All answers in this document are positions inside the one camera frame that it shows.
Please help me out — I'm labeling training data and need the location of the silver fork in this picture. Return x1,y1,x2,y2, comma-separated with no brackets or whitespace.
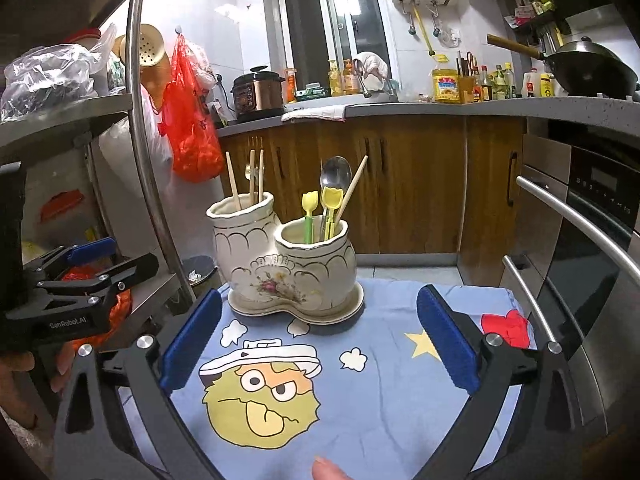
244,135,262,196

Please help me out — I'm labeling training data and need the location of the person's right hand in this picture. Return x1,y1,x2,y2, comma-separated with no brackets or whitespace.
311,456,353,480

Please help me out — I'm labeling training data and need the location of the person's left hand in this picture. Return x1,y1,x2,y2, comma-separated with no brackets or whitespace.
0,340,76,431

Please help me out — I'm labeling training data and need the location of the white plastic jug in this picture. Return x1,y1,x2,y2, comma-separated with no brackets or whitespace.
522,67,543,98

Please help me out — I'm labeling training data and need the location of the tan plastic colander scoop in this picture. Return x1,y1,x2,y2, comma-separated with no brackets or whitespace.
112,24,173,111

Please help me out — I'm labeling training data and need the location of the grey stone countertop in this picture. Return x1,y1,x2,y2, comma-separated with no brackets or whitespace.
215,95,640,138

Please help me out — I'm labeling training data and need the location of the clear bag of dark goods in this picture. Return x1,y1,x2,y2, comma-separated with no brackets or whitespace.
0,42,101,121

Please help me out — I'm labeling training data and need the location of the orange red plastic bag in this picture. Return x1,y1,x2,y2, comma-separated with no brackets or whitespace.
60,265,133,351

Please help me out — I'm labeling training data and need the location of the green box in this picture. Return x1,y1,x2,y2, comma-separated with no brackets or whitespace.
295,82,331,100

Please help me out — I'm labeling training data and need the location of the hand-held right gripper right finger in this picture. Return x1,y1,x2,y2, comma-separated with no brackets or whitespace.
416,284,586,480

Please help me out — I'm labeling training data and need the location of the cream ceramic holder saucer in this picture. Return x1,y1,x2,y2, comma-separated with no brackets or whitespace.
227,280,365,325

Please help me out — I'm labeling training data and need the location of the stainless steel built-in oven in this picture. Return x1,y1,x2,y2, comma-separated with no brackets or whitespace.
500,120,640,441

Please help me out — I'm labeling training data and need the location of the white plastic bag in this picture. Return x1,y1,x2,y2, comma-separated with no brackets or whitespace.
97,85,173,256

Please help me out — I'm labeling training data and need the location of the yellow hose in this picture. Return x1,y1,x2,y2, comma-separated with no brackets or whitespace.
417,7,451,63

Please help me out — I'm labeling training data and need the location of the brown electric pressure cooker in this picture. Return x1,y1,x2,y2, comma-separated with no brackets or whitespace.
231,65,285,123

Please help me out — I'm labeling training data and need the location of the knife block with knives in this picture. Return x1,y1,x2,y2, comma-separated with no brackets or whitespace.
456,50,476,103

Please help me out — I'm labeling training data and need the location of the white rag on faucet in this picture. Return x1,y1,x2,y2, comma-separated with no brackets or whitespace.
354,51,391,81

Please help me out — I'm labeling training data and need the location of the steel shelf rack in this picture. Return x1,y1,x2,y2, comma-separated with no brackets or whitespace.
0,0,196,356

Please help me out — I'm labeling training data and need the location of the blue cartoon printed cloth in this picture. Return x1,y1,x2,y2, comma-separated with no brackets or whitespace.
117,277,538,480

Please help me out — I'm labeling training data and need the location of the long steel oven handle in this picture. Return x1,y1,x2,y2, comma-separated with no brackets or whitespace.
502,254,608,423
515,175,640,281

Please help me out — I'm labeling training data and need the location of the metal faucet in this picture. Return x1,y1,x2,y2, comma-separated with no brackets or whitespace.
352,59,401,98

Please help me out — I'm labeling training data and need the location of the floral ceramic utensil holder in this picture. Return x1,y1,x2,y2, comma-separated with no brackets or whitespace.
206,191,357,311

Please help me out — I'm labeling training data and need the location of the yellow plastic sealing clip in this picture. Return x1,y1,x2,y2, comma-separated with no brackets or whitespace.
320,186,345,241
301,190,320,243

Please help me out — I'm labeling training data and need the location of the wooden base cabinet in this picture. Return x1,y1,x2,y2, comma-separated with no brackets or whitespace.
217,115,528,288

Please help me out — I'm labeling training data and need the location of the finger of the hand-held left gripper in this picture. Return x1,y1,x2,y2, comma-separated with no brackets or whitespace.
36,252,160,309
22,237,117,285

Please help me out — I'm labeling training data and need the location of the kitchen window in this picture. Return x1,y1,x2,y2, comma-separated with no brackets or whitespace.
274,0,398,96

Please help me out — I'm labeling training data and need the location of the row of sauce bottles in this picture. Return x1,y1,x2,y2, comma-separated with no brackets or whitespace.
472,62,518,101

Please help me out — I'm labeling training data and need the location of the black trash bin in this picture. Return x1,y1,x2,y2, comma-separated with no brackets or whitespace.
180,256,218,301

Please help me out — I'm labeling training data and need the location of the orange dish soap bottle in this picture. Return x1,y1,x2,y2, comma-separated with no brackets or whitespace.
342,59,362,95

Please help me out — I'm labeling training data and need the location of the wall spice shelf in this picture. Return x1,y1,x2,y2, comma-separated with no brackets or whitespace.
497,0,568,36

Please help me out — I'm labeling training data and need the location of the white dish towel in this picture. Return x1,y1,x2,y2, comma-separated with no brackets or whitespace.
281,104,347,123

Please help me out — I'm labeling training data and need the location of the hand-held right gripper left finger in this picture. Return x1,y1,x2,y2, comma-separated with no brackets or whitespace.
52,287,226,480

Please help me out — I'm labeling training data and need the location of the yellow cooking oil bottle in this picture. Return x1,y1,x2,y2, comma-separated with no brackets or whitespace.
431,55,473,105

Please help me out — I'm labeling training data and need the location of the black wok with wooden handle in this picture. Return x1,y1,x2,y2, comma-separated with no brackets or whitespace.
486,33,640,100

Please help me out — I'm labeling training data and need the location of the silver spoon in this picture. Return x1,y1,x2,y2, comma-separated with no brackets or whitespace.
320,156,352,201

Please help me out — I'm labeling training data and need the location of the red lidded container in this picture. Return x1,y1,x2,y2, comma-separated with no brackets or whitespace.
40,189,86,223

